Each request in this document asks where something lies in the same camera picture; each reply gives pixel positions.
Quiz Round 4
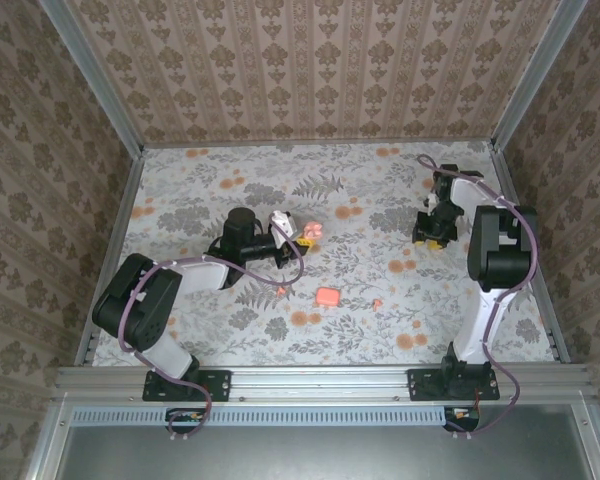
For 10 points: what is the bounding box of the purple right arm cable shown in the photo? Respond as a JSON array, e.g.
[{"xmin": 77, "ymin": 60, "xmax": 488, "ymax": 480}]
[{"xmin": 416, "ymin": 153, "xmax": 539, "ymax": 435}]

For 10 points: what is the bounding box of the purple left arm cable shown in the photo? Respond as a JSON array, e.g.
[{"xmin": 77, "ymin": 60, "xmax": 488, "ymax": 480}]
[{"xmin": 118, "ymin": 219, "xmax": 306, "ymax": 436}]

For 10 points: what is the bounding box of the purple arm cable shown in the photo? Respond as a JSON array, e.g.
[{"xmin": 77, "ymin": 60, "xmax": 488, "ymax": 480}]
[
  {"xmin": 118, "ymin": 219, "xmax": 306, "ymax": 436},
  {"xmin": 416, "ymin": 153, "xmax": 539, "ymax": 435}
]

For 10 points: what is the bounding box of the black connector board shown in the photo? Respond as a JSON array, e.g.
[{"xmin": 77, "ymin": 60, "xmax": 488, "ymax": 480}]
[
  {"xmin": 443, "ymin": 405, "xmax": 482, "ymax": 434},
  {"xmin": 165, "ymin": 407, "xmax": 209, "ymax": 435}
]

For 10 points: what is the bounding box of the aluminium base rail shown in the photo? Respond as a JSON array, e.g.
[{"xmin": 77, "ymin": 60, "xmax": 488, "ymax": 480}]
[{"xmin": 54, "ymin": 365, "xmax": 595, "ymax": 404}]

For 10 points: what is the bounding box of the grey slotted cable duct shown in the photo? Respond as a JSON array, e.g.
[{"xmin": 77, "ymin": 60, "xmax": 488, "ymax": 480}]
[{"xmin": 72, "ymin": 405, "xmax": 447, "ymax": 427}]

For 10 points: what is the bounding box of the aluminium corner post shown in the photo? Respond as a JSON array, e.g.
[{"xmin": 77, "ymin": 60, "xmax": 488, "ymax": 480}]
[
  {"xmin": 38, "ymin": 0, "xmax": 145, "ymax": 157},
  {"xmin": 490, "ymin": 0, "xmax": 590, "ymax": 151}
]

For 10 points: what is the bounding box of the floral patterned table cover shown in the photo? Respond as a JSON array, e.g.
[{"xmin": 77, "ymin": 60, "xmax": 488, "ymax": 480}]
[{"xmin": 90, "ymin": 139, "xmax": 556, "ymax": 369}]

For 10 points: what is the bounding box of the aluminium side rail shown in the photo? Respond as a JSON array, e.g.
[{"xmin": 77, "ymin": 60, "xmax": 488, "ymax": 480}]
[
  {"xmin": 489, "ymin": 144, "xmax": 574, "ymax": 361},
  {"xmin": 74, "ymin": 149, "xmax": 146, "ymax": 369}
]

